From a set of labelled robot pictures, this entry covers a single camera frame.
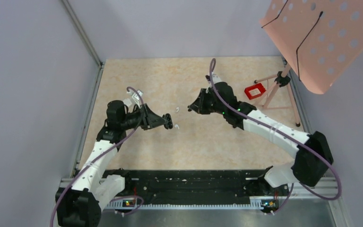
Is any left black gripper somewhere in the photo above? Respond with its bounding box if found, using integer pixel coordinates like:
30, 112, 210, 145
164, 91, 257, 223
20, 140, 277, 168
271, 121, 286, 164
121, 103, 168, 130

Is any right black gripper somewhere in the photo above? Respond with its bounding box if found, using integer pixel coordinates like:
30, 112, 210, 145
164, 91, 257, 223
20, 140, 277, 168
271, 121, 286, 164
190, 88, 226, 115

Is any black earbud charging case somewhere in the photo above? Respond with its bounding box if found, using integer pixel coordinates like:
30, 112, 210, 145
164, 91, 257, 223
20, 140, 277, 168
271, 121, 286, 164
163, 113, 173, 130

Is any white charging case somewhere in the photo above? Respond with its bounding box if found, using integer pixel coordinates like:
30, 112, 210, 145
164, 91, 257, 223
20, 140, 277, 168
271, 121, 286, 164
123, 98, 133, 107

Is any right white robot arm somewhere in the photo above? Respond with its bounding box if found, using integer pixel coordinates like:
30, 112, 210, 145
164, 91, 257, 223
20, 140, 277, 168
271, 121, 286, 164
188, 82, 333, 195

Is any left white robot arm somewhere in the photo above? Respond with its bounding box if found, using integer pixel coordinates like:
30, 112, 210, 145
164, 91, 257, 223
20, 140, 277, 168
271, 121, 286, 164
50, 100, 173, 227

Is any red square box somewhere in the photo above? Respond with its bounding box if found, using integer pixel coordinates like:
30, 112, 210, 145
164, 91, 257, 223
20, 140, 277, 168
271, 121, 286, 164
244, 83, 266, 100

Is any pink perforated music stand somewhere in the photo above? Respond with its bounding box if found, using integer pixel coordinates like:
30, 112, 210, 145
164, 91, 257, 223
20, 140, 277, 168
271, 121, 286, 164
254, 0, 363, 127

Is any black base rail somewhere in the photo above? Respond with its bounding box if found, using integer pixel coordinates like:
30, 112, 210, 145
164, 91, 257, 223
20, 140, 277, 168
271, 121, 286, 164
59, 169, 339, 217

